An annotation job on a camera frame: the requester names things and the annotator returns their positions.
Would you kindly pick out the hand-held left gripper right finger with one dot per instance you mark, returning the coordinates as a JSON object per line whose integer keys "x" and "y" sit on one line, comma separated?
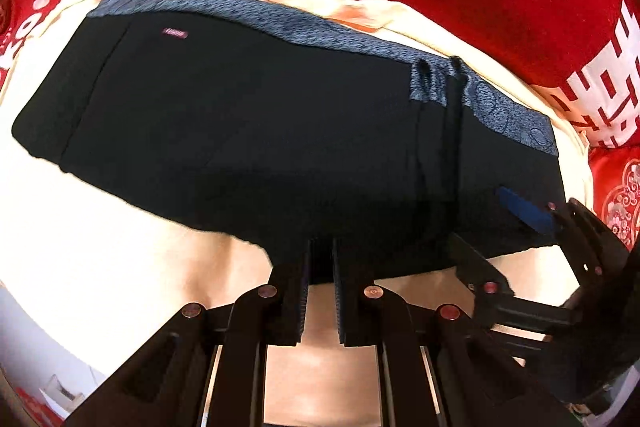
{"x": 352, "y": 307}

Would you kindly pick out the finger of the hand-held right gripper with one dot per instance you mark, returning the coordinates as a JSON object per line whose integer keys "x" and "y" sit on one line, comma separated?
{"x": 525, "y": 212}
{"x": 475, "y": 269}

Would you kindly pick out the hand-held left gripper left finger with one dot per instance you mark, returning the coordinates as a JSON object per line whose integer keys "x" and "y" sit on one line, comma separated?
{"x": 292, "y": 307}

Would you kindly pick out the black pants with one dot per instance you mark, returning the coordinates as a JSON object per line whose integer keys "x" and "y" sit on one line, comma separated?
{"x": 250, "y": 132}

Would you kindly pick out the red embroidered pillow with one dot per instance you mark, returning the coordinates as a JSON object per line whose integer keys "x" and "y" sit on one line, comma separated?
{"x": 617, "y": 187}

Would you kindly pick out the white and red box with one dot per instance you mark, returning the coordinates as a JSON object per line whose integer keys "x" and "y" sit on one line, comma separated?
{"x": 52, "y": 389}

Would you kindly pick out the blue leaf-patterned cloth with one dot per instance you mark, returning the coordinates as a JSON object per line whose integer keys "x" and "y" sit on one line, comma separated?
{"x": 300, "y": 24}

